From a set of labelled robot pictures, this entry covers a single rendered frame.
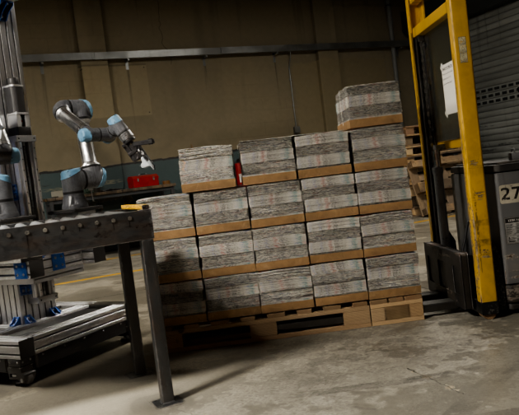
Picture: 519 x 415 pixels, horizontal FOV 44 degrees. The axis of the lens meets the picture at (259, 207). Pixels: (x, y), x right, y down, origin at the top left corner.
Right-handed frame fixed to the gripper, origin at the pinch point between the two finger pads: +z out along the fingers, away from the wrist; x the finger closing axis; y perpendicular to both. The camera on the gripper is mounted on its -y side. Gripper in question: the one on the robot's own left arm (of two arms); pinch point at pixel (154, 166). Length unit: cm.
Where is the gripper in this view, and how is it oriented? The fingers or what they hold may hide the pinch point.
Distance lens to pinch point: 362.8
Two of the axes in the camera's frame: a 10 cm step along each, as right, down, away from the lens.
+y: -8.0, 6.0, -0.1
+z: 6.0, 8.0, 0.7
